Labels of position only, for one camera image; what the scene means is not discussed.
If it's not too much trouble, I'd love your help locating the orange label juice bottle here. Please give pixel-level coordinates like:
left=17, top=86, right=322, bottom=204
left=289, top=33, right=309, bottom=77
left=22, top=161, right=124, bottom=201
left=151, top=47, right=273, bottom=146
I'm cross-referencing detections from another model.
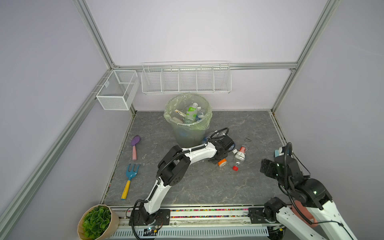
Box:
left=218, top=159, right=228, bottom=168

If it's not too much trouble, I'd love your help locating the red label bottle red cap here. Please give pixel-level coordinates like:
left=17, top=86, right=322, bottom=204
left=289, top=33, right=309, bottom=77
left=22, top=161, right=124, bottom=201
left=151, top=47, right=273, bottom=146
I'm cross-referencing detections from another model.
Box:
left=233, top=146, right=247, bottom=172

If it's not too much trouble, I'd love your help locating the crushed blue label bottle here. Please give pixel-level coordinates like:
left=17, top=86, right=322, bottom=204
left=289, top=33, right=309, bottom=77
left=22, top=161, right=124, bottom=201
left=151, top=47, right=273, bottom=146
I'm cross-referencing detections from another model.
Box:
left=197, top=109, right=206, bottom=121

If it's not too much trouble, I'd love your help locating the clear square bottle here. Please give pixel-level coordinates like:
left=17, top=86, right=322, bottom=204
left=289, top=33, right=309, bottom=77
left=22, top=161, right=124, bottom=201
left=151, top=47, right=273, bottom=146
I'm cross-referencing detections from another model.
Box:
left=174, top=110, right=186, bottom=119

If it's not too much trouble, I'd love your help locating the green label bottle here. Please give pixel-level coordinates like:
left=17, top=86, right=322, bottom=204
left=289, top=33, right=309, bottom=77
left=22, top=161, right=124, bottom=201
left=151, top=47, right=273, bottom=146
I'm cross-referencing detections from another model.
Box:
left=184, top=103, right=198, bottom=124

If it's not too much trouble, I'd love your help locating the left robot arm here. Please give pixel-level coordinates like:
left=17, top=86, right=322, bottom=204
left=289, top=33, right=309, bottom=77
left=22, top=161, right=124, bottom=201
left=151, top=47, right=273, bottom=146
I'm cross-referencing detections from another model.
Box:
left=130, top=135, right=235, bottom=226

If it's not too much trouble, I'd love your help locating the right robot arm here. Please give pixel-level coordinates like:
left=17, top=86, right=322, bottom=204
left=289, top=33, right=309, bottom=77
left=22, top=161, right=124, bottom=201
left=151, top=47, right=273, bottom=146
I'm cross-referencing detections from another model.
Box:
left=260, top=155, right=356, bottom=240

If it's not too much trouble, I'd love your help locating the green mesh trash bin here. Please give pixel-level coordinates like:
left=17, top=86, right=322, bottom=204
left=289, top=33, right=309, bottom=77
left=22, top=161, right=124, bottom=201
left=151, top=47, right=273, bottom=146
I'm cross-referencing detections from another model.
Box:
left=164, top=93, right=213, bottom=148

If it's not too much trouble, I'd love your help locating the light blue trowel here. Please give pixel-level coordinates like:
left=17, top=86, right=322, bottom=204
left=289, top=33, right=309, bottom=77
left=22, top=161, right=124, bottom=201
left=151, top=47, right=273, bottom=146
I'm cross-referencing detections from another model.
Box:
left=275, top=147, right=285, bottom=158

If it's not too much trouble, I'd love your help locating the pink watering can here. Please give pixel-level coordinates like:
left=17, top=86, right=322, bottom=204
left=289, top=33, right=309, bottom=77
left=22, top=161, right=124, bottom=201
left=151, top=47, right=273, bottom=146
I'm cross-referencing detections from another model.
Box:
left=292, top=201, right=318, bottom=228

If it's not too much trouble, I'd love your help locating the purple pink brush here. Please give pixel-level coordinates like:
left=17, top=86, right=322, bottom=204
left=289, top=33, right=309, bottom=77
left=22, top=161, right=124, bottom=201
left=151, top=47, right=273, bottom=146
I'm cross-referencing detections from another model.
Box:
left=131, top=135, right=141, bottom=161

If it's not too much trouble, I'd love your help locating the blue yellow garden fork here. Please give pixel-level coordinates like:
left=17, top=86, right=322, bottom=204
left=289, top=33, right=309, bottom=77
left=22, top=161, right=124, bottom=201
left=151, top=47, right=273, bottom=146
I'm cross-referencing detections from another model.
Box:
left=121, top=164, right=141, bottom=200

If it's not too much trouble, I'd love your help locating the small white mesh basket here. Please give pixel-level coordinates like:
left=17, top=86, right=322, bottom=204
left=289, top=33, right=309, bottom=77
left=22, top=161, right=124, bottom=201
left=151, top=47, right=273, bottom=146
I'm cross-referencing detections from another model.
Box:
left=96, top=70, right=140, bottom=111

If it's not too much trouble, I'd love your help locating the potted green plant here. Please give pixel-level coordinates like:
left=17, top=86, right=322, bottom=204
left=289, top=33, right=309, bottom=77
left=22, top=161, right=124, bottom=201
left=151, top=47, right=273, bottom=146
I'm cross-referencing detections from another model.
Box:
left=77, top=205, right=120, bottom=240

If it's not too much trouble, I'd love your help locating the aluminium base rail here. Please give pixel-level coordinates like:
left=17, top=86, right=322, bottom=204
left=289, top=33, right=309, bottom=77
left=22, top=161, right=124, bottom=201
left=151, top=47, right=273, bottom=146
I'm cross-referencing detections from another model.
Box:
left=112, top=205, right=280, bottom=227

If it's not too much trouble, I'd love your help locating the long white wire shelf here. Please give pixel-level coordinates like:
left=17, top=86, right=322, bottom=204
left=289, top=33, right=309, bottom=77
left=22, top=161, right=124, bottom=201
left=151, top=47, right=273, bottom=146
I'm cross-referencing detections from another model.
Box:
left=141, top=61, right=232, bottom=95

